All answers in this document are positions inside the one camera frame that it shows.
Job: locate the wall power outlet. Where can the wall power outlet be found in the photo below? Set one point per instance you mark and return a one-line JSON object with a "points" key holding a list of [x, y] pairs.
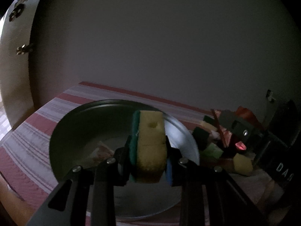
{"points": [[270, 96]]}

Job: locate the green white snack packet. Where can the green white snack packet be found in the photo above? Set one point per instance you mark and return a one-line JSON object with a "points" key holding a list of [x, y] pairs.
{"points": [[100, 153]]}

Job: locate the black square box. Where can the black square box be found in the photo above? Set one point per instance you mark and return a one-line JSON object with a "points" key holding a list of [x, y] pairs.
{"points": [[201, 137]]}

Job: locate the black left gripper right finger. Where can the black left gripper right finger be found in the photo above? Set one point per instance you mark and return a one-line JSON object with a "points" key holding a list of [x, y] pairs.
{"points": [[209, 196]]}

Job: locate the wooden door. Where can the wooden door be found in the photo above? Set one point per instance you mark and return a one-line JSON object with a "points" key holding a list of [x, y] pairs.
{"points": [[16, 26]]}

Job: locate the yellow green sponge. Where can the yellow green sponge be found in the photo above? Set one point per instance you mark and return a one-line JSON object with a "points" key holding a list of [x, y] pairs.
{"points": [[148, 151]]}

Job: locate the green white small box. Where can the green white small box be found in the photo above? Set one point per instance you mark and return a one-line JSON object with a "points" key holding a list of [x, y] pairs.
{"points": [[213, 151]]}

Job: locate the striped red white tablecloth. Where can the striped red white tablecloth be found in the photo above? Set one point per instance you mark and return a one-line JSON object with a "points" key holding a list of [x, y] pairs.
{"points": [[27, 179]]}

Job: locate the large metal bowl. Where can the large metal bowl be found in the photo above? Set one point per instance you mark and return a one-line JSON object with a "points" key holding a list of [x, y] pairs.
{"points": [[110, 121]]}

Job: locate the red foil packet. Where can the red foil packet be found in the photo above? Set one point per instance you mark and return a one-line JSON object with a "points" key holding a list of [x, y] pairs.
{"points": [[240, 146]]}

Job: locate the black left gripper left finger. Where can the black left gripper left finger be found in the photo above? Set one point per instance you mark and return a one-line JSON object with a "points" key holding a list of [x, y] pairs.
{"points": [[67, 203]]}

